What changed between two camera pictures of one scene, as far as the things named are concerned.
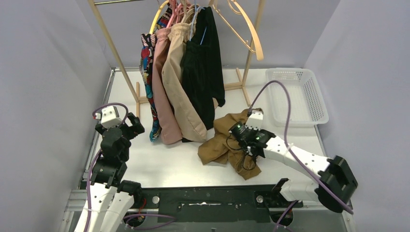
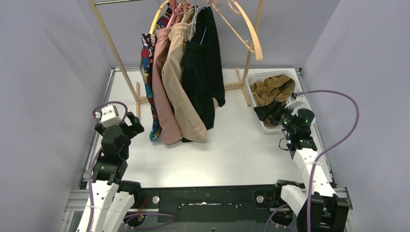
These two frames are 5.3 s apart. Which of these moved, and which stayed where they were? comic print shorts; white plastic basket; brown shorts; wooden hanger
Moved: brown shorts; white plastic basket
Stayed: wooden hanger; comic print shorts
